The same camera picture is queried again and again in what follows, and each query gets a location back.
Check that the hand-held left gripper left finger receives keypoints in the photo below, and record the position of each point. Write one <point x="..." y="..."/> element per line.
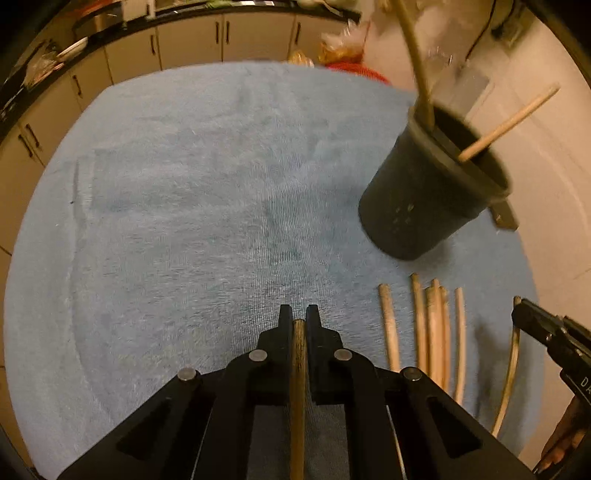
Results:
<point x="285" y="332"/>

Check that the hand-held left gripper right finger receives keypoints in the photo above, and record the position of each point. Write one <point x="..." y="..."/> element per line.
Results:
<point x="314" y="332"/>

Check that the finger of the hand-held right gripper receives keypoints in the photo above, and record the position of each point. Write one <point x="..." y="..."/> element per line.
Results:
<point x="549" y="332"/>

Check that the wooden chopstick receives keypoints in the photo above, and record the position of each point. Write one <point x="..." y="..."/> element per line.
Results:
<point x="460" y="341"/>
<point x="446" y="341"/>
<point x="433" y="332"/>
<point x="511" y="369"/>
<point x="389" y="327"/>
<point x="418" y="323"/>
<point x="298" y="415"/>
<point x="415" y="55"/>
<point x="508" y="122"/>

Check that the black utensil holder cup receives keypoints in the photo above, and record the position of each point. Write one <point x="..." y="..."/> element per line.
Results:
<point x="415" y="207"/>

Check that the person's right hand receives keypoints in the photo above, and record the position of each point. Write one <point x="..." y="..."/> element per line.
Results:
<point x="565" y="438"/>

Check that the blue towel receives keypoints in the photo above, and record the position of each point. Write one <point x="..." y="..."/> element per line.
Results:
<point x="184" y="207"/>

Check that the glass mug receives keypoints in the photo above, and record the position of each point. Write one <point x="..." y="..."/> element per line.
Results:
<point x="466" y="87"/>

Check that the red plastic basket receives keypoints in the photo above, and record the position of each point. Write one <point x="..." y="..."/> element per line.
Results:
<point x="364" y="73"/>

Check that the yellow plastic bag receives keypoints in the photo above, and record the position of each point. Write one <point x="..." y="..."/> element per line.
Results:
<point x="341" y="50"/>

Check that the beige lower kitchen cabinets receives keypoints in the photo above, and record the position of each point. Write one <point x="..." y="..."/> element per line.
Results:
<point x="194" y="44"/>

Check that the black kitchen countertop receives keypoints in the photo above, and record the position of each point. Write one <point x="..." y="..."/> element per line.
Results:
<point x="129" y="31"/>

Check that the white bowl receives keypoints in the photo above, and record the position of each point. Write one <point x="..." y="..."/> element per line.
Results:
<point x="74" y="48"/>

